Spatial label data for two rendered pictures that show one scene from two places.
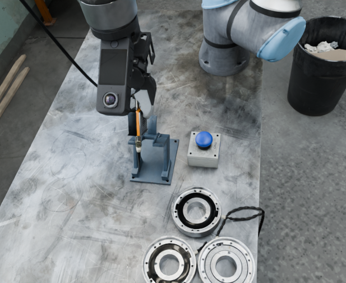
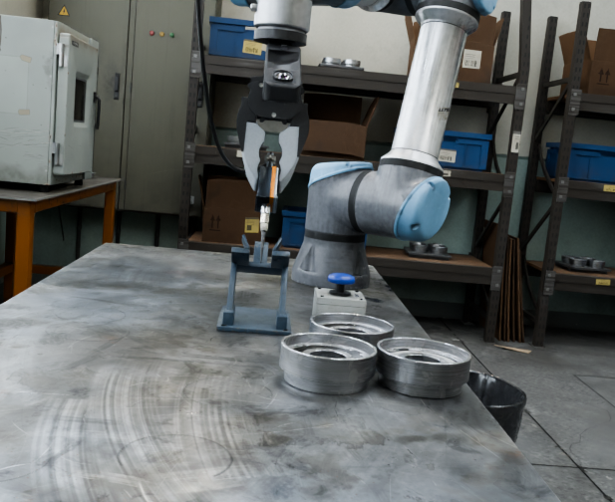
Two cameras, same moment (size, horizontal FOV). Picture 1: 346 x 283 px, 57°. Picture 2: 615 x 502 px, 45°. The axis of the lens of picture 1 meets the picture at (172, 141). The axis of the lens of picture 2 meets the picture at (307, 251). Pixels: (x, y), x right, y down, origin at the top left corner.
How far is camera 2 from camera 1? 0.79 m
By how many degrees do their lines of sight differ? 50
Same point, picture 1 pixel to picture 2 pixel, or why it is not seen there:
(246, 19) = (377, 181)
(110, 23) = (291, 17)
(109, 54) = (277, 52)
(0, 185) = not seen: outside the picture
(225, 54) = (341, 252)
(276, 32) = (420, 183)
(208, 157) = (351, 300)
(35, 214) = (35, 340)
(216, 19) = (333, 191)
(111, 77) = (282, 65)
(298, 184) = not seen: outside the picture
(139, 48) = not seen: hidden behind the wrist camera
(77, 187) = (117, 329)
